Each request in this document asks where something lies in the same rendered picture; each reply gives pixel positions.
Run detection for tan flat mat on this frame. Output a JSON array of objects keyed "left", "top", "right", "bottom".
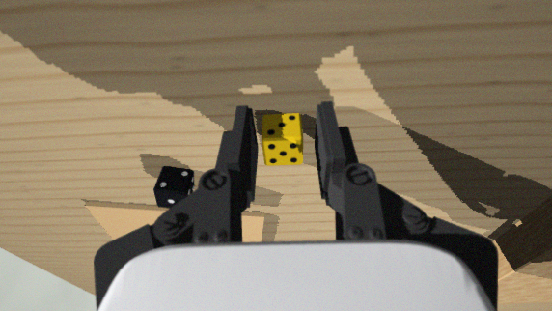
[{"left": 85, "top": 201, "right": 264, "bottom": 242}]

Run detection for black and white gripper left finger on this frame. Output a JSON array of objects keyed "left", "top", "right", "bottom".
[{"left": 94, "top": 105, "right": 259, "bottom": 311}]

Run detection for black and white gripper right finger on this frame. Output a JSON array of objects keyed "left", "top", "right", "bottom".
[{"left": 315, "top": 101, "right": 498, "bottom": 311}]

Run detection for black die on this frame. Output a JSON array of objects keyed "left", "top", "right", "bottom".
[{"left": 153, "top": 166, "right": 195, "bottom": 208}]

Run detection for yellow die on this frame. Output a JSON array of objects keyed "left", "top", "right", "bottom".
[{"left": 262, "top": 113, "right": 303, "bottom": 166}]

